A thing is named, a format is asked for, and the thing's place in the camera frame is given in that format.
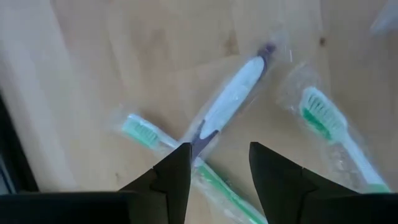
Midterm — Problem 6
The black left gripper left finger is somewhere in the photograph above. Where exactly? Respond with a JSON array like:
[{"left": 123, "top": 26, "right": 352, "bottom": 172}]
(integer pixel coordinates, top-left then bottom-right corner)
[{"left": 119, "top": 142, "right": 193, "bottom": 224}]

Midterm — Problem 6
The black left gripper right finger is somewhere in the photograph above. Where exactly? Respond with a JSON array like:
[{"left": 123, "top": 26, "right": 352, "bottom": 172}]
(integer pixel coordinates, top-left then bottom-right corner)
[{"left": 249, "top": 141, "right": 358, "bottom": 224}]

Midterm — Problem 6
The black metal table frame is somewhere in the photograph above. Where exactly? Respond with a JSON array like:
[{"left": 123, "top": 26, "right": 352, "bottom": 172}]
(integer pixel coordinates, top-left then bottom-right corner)
[{"left": 0, "top": 90, "right": 40, "bottom": 194}]

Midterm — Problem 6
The purple toothbrush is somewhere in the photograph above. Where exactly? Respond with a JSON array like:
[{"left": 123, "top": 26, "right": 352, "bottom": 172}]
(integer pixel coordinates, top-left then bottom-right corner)
[{"left": 182, "top": 40, "right": 279, "bottom": 162}]

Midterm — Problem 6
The green toothbrush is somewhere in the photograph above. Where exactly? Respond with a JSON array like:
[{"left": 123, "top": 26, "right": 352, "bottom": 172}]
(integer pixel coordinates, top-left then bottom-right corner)
[
  {"left": 279, "top": 62, "right": 392, "bottom": 195},
  {"left": 118, "top": 112, "right": 270, "bottom": 224}
]

